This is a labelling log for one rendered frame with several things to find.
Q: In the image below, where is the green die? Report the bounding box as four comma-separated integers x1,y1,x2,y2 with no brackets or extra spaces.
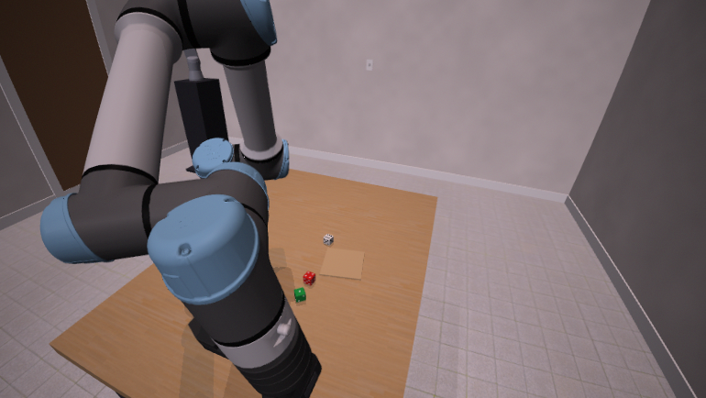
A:
294,287,306,303

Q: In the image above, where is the red die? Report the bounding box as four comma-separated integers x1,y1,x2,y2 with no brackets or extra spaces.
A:
303,271,315,285

